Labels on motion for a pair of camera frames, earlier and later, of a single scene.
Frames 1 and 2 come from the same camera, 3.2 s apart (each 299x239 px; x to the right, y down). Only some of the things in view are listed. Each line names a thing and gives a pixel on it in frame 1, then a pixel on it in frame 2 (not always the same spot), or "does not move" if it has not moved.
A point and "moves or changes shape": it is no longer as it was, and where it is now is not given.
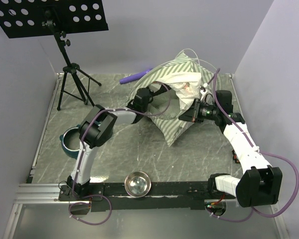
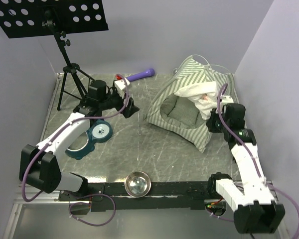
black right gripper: [194, 116] to [214, 113]
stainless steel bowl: [137, 184] does not move
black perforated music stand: [24, 18] does not move
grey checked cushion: [165, 105] moves or changes shape
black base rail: [168, 196] does not move
